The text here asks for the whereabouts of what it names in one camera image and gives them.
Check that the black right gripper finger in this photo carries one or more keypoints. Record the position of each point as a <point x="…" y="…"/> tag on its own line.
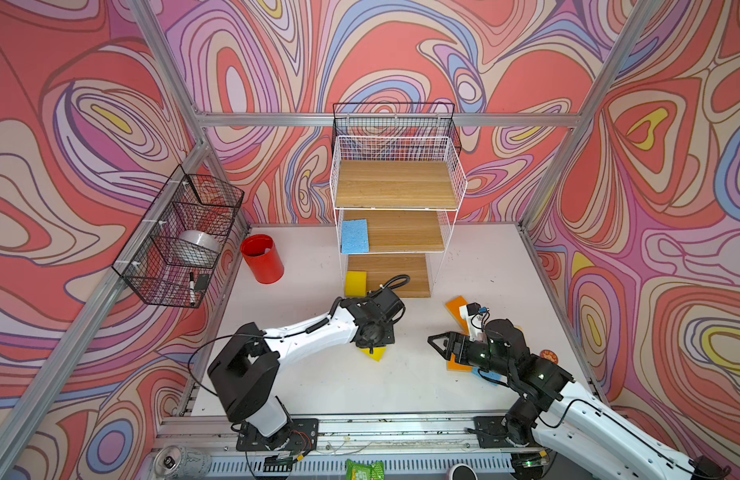
<point x="461" y="356"/>
<point x="448" y="341"/>

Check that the green snack packet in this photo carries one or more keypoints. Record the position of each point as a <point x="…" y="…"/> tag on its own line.
<point x="364" y="471"/>

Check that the white wire wooden shelf rack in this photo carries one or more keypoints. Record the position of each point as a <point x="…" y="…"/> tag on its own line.
<point x="410" y="190"/>

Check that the orange flat sponge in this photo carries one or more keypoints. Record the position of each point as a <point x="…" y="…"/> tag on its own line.
<point x="454" y="366"/>

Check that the aluminium frame post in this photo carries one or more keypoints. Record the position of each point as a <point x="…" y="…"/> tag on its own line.
<point x="634" y="26"/>

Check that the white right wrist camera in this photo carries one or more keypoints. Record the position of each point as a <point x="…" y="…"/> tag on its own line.
<point x="475" y="317"/>

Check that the yellow thick sponge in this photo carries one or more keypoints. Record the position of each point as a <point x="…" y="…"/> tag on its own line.
<point x="376" y="353"/>
<point x="355" y="284"/>

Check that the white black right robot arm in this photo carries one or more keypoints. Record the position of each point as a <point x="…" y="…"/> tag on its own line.
<point x="558" y="413"/>

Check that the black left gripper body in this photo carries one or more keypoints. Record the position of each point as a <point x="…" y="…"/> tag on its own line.
<point x="385" y="338"/>

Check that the blue sponge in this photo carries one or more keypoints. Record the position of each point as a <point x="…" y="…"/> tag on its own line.
<point x="355" y="237"/>

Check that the black wire wall basket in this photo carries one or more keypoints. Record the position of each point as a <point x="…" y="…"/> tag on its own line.
<point x="188" y="201"/>

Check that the blue flat sponge near arm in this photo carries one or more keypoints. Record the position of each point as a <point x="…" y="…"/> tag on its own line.
<point x="489" y="376"/>

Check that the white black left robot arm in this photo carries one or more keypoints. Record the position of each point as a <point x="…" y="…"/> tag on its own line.
<point x="243" y="374"/>

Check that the silver drink can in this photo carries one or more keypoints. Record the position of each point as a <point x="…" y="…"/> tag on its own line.
<point x="180" y="462"/>

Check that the red plastic cup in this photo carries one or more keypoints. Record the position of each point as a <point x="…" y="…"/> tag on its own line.
<point x="260" y="254"/>

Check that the small orange round sticker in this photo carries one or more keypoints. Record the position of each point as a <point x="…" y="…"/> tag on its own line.
<point x="549" y="355"/>

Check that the orange sponge near shelf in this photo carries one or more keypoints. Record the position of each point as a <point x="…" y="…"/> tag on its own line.
<point x="454" y="306"/>

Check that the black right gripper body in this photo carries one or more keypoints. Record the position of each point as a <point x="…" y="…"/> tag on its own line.
<point x="478" y="354"/>

